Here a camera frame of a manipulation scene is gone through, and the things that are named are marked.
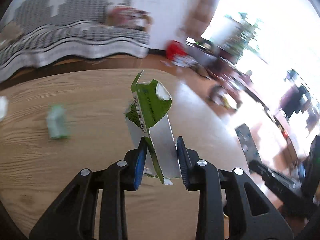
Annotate pink children tricycle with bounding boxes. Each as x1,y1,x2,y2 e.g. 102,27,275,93
208,69,252,109

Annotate black white striped sofa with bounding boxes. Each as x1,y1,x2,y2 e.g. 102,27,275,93
1,0,150,81

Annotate green white torn carton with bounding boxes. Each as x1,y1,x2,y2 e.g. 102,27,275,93
124,70,181,185

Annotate potted green plant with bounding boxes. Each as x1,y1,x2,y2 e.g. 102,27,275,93
222,12,259,64

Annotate small green milk carton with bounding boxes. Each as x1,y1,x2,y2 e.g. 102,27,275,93
46,105,69,140

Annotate red plastic bag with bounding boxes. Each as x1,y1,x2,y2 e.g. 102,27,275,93
165,40,187,60

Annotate pink plush toy on sofa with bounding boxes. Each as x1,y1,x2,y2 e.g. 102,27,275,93
105,5,153,32

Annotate white snack bag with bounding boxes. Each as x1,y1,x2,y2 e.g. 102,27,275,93
0,96,8,121

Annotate papers on floor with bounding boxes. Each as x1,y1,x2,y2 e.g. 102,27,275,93
161,55,197,68

